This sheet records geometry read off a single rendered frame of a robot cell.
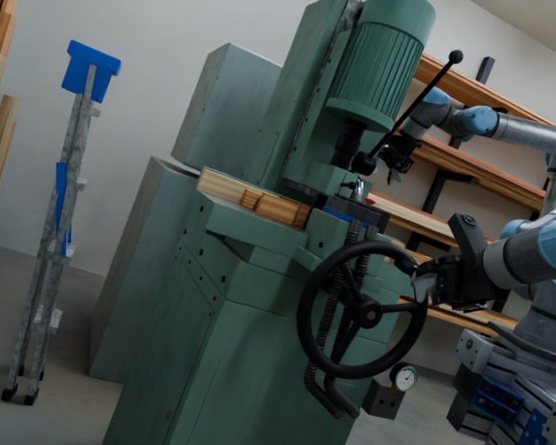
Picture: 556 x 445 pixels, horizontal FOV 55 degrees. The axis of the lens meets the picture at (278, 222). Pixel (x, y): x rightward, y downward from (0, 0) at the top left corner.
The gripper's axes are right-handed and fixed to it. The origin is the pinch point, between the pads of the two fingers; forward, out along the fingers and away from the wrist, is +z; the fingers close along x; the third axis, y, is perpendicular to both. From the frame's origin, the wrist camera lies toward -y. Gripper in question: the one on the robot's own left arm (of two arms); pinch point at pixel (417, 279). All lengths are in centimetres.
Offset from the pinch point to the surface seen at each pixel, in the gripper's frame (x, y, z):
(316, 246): -13.1, -7.9, 17.1
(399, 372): 17.3, 12.8, 28.1
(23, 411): -60, 32, 121
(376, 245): -7.7, -5.7, 2.5
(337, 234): -11.7, -9.3, 10.9
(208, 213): -36.4, -10.6, 21.5
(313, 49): -14, -69, 29
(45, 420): -53, 34, 119
